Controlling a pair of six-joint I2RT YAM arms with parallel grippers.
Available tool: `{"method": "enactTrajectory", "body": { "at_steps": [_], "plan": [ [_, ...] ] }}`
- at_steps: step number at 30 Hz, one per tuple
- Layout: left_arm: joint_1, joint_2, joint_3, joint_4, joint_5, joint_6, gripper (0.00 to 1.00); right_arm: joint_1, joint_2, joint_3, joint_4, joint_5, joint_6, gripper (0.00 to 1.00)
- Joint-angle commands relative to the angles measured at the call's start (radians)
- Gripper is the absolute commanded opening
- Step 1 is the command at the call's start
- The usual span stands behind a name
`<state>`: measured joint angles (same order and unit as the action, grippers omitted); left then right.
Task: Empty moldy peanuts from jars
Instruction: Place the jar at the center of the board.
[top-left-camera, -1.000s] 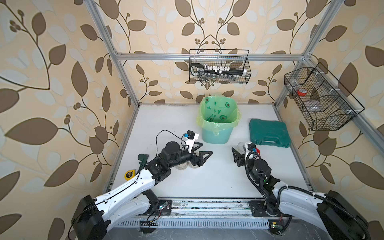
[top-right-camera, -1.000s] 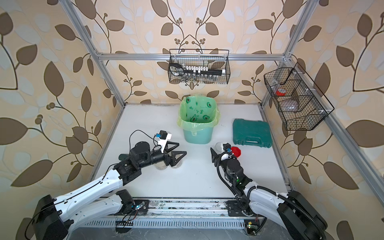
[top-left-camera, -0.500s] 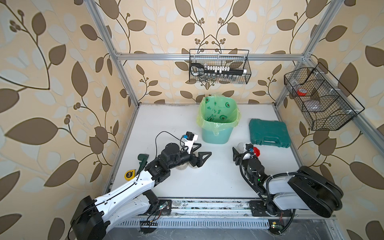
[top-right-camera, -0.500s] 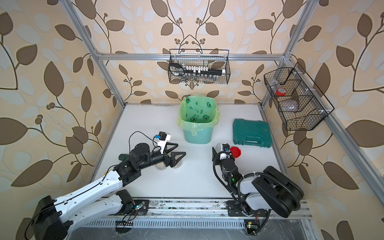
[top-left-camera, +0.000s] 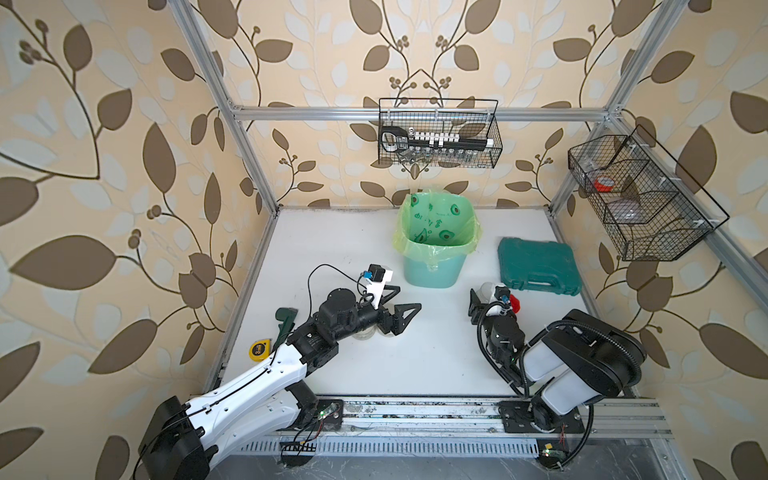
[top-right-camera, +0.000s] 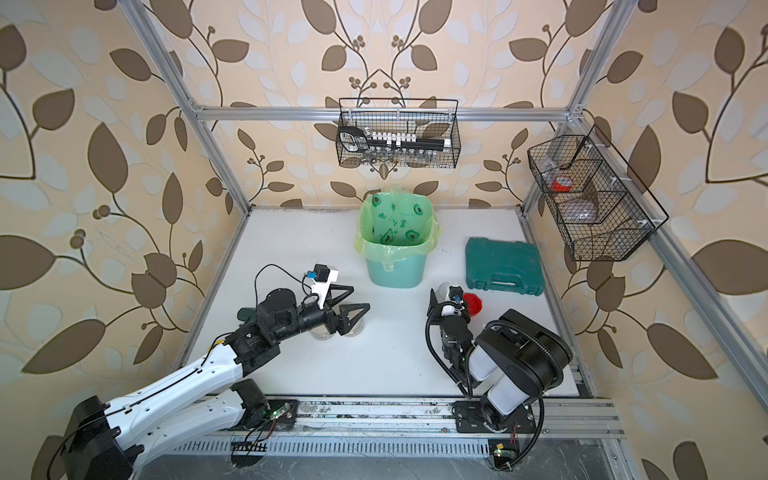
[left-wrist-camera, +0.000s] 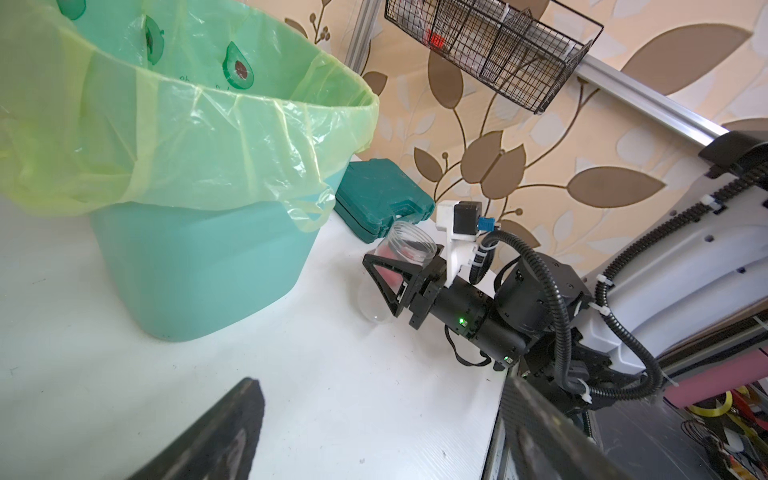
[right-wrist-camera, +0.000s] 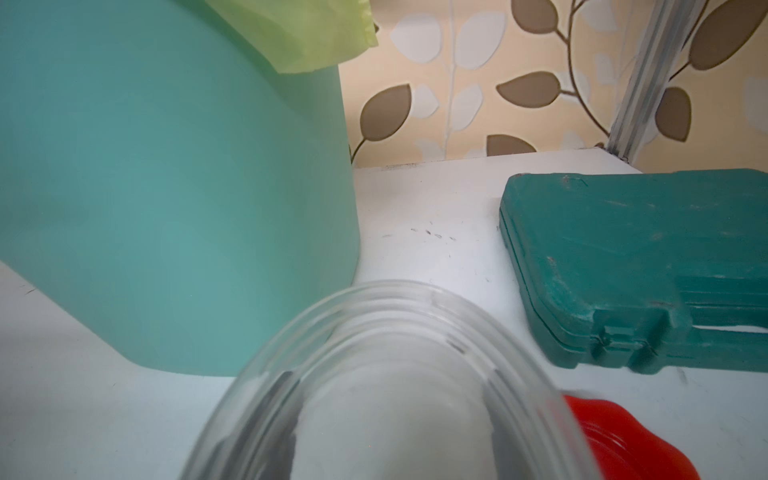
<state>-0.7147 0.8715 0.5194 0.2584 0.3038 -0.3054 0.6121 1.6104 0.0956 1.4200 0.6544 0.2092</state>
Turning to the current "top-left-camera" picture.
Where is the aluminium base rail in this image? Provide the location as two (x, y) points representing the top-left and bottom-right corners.
(176, 395), (673, 438)

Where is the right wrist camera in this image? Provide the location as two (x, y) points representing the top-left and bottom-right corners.
(491, 285), (512, 309)

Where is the beige-lid jar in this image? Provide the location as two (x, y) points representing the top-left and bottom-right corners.
(352, 326), (393, 341)

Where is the right wire basket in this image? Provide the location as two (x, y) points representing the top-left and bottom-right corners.
(568, 125), (730, 262)

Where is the green plastic trash bin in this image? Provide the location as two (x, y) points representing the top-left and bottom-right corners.
(403, 191), (475, 289)

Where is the wire basket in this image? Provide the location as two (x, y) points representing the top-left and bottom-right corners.
(568, 125), (730, 262)
(377, 97), (503, 169)

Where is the black socket wrench set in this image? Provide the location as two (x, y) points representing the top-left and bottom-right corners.
(379, 126), (495, 153)

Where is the back wire basket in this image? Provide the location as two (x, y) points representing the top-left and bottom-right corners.
(377, 97), (503, 169)

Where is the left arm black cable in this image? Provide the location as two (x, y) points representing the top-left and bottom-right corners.
(130, 262), (373, 475)

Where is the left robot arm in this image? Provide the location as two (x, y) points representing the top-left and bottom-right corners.
(136, 286), (422, 479)

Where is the yellow tape measure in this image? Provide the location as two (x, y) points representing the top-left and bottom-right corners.
(248, 339), (271, 363)

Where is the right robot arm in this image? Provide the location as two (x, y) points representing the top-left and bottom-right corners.
(468, 283), (647, 431)

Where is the red jar lid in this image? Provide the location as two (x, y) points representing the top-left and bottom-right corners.
(509, 295), (521, 314)

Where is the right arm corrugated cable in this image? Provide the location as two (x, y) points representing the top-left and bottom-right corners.
(476, 299), (648, 469)

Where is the green plastic tool case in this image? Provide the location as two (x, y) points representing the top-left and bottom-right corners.
(497, 237), (582, 296)

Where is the red object in basket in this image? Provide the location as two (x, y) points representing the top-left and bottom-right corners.
(593, 175), (616, 193)

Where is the yellow-green bin liner bag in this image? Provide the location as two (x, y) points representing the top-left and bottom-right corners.
(393, 190), (482, 269)

